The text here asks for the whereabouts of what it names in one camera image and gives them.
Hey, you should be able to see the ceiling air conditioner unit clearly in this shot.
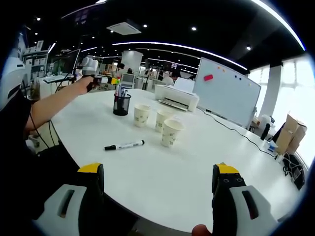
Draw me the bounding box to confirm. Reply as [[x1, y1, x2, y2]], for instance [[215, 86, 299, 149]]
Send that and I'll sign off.
[[106, 20, 142, 35]]

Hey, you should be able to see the blue white wall poster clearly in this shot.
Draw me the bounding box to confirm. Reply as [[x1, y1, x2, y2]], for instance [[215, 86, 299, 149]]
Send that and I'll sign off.
[[14, 27, 29, 57]]

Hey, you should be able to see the white worn device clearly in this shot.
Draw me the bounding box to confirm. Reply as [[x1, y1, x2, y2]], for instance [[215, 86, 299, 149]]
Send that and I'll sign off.
[[0, 55, 27, 111]]

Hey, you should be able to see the wide curved ceiling light strip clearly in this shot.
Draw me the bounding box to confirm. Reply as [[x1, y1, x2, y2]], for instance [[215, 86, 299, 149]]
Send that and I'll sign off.
[[95, 0, 306, 51]]

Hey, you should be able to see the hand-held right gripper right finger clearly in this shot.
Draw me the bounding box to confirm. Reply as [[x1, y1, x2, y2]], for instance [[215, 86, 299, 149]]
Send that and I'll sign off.
[[212, 163, 280, 236]]

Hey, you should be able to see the black bottle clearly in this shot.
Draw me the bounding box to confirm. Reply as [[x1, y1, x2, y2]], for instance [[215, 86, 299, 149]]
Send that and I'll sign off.
[[260, 122, 271, 141]]

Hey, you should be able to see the person's left hand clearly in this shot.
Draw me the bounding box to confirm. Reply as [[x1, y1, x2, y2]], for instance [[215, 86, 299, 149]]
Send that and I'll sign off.
[[82, 75, 101, 93]]

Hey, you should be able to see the dark computer monitor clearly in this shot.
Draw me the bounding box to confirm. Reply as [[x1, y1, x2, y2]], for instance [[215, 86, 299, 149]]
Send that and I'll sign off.
[[58, 48, 81, 76]]

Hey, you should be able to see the white office chair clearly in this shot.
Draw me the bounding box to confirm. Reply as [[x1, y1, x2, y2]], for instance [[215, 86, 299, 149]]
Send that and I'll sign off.
[[122, 73, 136, 89]]

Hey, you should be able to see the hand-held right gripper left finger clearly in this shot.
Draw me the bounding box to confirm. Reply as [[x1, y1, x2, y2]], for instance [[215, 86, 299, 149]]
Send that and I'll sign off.
[[33, 162, 105, 236]]

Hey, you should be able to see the white monitor stand desk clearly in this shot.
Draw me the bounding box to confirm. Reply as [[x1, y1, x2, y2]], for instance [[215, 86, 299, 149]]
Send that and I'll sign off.
[[43, 75, 79, 84]]

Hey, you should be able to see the large bright window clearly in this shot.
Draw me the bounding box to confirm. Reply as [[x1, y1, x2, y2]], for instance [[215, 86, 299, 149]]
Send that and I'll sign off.
[[248, 54, 315, 160]]

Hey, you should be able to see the white standing whiteboard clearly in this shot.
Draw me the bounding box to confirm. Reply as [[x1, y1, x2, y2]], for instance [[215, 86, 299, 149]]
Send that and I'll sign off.
[[192, 57, 262, 128]]

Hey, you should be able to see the person's right hand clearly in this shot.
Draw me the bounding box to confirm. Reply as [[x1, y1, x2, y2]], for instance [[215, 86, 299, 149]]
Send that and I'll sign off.
[[191, 224, 213, 236]]

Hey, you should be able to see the white green-print paper cup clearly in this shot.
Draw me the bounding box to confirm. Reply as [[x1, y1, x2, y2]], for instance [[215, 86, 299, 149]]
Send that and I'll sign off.
[[134, 103, 151, 128], [161, 119, 185, 148], [155, 109, 174, 133]]

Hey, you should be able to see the thin curved ceiling light strip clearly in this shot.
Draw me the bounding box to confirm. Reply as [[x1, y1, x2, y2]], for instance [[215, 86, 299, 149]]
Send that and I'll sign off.
[[112, 42, 251, 72]]

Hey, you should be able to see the person's black clothing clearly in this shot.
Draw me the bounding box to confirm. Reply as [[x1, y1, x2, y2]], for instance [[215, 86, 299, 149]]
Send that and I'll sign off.
[[0, 98, 82, 222]]

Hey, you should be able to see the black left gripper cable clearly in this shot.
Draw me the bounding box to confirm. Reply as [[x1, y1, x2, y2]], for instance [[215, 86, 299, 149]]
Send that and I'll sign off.
[[29, 108, 62, 150]]

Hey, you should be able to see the black mesh pen holder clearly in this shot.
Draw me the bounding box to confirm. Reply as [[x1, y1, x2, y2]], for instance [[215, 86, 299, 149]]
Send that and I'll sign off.
[[113, 94, 132, 116]]

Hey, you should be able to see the white plastic container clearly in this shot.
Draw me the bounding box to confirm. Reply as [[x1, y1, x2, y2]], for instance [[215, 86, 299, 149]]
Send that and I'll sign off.
[[260, 114, 278, 127]]

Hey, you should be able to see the white printer paper stack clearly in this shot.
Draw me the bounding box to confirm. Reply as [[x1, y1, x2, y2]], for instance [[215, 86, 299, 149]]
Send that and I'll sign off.
[[173, 77, 195, 90]]

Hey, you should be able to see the white shelf unit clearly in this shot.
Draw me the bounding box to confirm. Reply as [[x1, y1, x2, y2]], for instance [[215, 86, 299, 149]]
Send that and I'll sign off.
[[21, 40, 50, 82]]

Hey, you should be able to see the dark cloth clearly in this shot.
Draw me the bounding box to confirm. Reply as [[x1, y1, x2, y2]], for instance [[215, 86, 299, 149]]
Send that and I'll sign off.
[[273, 122, 286, 146]]

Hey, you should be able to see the black table cable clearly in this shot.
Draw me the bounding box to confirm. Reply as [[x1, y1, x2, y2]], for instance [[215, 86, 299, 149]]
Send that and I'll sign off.
[[196, 108, 279, 158]]

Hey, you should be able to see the brown cardboard box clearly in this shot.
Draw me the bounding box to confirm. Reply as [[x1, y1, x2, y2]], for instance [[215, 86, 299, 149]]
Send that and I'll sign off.
[[286, 113, 308, 138], [277, 127, 302, 155]]

